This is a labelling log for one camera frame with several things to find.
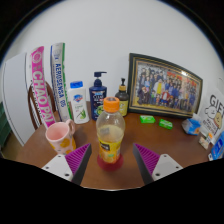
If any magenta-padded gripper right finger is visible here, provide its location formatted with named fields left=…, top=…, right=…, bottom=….
left=132, top=142, right=184, bottom=186

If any framed group photograph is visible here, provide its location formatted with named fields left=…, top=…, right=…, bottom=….
left=126, top=52, right=204, bottom=120

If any white lotion bottle blue cap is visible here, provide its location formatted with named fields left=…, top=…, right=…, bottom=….
left=68, top=80, right=91, bottom=125

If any white gift paper bag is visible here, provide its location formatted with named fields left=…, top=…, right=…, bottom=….
left=198, top=78, right=224, bottom=150

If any orange-capped juice bottle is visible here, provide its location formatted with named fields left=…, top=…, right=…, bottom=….
left=95, top=96, right=126, bottom=165

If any pink long badminton tube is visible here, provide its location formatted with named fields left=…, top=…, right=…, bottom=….
left=29, top=45, right=57, bottom=129

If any pink mug with yellow dots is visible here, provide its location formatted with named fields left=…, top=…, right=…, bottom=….
left=45, top=119, right=77, bottom=155

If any blue white tissue pack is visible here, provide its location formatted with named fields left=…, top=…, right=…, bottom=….
left=181, top=117, right=202, bottom=136

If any blue box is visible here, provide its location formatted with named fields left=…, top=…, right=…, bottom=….
left=208, top=131, right=224, bottom=162

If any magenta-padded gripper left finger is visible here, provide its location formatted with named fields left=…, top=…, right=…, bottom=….
left=41, top=143, right=93, bottom=186

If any small amber pump bottle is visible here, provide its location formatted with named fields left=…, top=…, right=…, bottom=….
left=114, top=77, right=130, bottom=117

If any white green long badminton tube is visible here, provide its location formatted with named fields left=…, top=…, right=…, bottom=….
left=50, top=42, right=73, bottom=123

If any small green soap packet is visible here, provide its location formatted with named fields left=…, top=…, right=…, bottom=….
left=139, top=114, right=156, bottom=124
left=158, top=118, right=174, bottom=130

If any dark blue pump bottle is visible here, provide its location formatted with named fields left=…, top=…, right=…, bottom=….
left=88, top=71, right=108, bottom=122

